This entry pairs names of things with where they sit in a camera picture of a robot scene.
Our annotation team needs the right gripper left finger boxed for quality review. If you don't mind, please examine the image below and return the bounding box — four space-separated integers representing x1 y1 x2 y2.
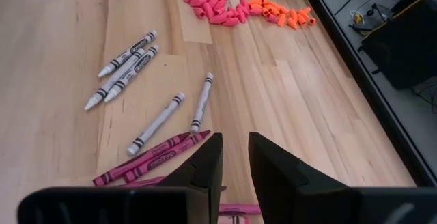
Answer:
17 132 224 224

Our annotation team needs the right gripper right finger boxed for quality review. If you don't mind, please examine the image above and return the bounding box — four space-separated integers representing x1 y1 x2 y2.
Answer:
248 131 437 224

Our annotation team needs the magenta crayon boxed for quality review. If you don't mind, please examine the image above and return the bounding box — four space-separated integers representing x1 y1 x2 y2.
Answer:
92 131 191 187
117 175 167 188
122 129 212 184
218 202 262 217

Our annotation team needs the grey crayon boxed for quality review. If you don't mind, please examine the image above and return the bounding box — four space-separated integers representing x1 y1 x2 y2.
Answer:
189 72 214 135
126 92 186 156

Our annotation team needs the white crayon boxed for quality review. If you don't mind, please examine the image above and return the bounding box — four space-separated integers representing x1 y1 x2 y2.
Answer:
103 44 160 104
84 48 146 111
98 29 158 79

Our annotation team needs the orange eraser caps pile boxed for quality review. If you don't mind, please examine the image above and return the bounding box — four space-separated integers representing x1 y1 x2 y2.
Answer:
247 0 317 31

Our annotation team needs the black aluminium table frame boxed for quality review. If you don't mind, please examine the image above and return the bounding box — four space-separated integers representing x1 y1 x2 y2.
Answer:
299 0 437 187

